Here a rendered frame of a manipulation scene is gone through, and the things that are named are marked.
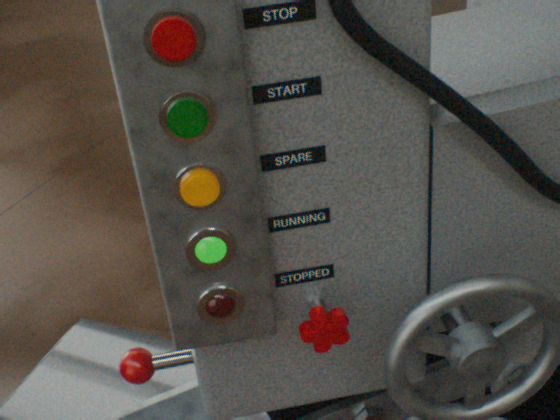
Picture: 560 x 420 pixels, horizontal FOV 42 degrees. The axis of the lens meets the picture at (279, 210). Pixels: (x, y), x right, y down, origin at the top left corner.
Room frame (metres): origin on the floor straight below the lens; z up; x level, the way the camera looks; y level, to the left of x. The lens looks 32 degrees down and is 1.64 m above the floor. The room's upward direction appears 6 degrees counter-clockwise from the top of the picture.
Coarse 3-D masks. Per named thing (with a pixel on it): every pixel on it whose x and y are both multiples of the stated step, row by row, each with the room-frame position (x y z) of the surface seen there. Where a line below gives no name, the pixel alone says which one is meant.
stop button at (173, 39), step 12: (168, 24) 0.42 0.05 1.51; (180, 24) 0.42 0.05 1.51; (156, 36) 0.42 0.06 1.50; (168, 36) 0.42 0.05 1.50; (180, 36) 0.42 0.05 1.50; (192, 36) 0.42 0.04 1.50; (156, 48) 0.42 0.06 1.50; (168, 48) 0.42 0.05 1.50; (180, 48) 0.42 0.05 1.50; (192, 48) 0.42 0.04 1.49; (168, 60) 0.42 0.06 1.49; (180, 60) 0.42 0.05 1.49
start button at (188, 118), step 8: (176, 104) 0.42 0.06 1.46; (184, 104) 0.42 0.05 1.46; (192, 104) 0.42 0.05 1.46; (200, 104) 0.42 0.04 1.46; (168, 112) 0.42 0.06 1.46; (176, 112) 0.42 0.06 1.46; (184, 112) 0.42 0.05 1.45; (192, 112) 0.42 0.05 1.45; (200, 112) 0.42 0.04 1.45; (168, 120) 0.42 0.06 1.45; (176, 120) 0.42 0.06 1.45; (184, 120) 0.42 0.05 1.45; (192, 120) 0.42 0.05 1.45; (200, 120) 0.42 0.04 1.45; (176, 128) 0.42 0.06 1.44; (184, 128) 0.42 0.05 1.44; (192, 128) 0.42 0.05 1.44; (200, 128) 0.42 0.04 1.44; (184, 136) 0.42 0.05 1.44; (192, 136) 0.42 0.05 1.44
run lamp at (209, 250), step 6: (204, 240) 0.42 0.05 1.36; (210, 240) 0.42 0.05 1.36; (216, 240) 0.42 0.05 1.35; (222, 240) 0.43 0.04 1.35; (198, 246) 0.42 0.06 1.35; (204, 246) 0.42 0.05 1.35; (210, 246) 0.42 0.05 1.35; (216, 246) 0.42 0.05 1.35; (222, 246) 0.42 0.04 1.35; (198, 252) 0.42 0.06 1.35; (204, 252) 0.42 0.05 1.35; (210, 252) 0.42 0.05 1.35; (216, 252) 0.42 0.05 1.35; (222, 252) 0.42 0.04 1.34; (198, 258) 0.42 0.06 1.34; (204, 258) 0.42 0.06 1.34; (210, 258) 0.42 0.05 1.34; (216, 258) 0.42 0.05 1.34; (222, 258) 0.43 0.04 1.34
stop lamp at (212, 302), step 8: (216, 296) 0.42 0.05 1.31; (224, 296) 0.42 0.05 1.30; (208, 304) 0.42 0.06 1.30; (216, 304) 0.42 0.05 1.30; (224, 304) 0.42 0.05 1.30; (232, 304) 0.42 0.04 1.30; (208, 312) 0.42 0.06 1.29; (216, 312) 0.42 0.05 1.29; (224, 312) 0.42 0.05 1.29; (232, 312) 0.43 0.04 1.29
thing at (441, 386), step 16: (432, 368) 0.52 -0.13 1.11; (448, 368) 0.52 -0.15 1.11; (192, 384) 0.60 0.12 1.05; (416, 384) 0.51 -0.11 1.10; (432, 384) 0.51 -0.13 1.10; (448, 384) 0.52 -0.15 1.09; (160, 400) 0.60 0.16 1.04; (176, 400) 0.60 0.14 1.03; (192, 400) 0.60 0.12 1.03; (352, 400) 0.51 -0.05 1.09; (368, 400) 0.51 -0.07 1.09; (384, 400) 0.51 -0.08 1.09; (432, 400) 0.51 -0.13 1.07; (448, 400) 0.52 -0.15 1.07; (112, 416) 0.59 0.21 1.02; (128, 416) 0.59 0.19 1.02; (144, 416) 0.59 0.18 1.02; (160, 416) 0.59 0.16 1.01; (176, 416) 0.60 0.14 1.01; (192, 416) 0.60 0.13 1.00; (208, 416) 0.59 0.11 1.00; (304, 416) 0.51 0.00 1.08; (320, 416) 0.50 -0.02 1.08; (336, 416) 0.50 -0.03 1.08; (352, 416) 0.51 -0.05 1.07; (368, 416) 0.50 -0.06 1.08; (384, 416) 0.51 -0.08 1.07; (400, 416) 0.51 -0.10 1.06
